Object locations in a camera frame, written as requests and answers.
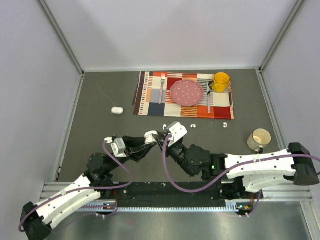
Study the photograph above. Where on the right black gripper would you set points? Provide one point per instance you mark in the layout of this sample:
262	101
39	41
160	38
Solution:
160	137

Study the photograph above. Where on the white charging case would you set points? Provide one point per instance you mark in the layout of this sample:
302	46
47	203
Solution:
150	137

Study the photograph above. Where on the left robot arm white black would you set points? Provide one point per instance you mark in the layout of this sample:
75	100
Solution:
39	219

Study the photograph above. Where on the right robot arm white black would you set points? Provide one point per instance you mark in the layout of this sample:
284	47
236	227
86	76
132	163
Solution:
236	176

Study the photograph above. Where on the closed white earbud case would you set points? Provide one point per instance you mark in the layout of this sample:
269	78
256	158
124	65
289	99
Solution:
117	110

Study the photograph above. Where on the patchwork colourful placemat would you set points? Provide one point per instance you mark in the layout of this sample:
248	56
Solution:
147	96

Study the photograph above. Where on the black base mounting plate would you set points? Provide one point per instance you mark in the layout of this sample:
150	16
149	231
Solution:
164	194

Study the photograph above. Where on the pink dotted plate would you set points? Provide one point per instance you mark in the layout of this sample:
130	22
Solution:
186	93

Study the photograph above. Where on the yellow mug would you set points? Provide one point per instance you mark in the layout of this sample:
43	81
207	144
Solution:
220	82

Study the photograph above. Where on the beige ceramic mug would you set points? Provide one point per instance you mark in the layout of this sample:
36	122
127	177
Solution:
258	140

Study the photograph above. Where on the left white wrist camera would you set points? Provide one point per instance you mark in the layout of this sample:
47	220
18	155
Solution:
118	146

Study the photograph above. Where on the pink handled fork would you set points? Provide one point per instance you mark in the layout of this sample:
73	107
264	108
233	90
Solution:
162	82

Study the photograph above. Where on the grey slotted cable duct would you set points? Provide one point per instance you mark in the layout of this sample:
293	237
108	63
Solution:
109	206

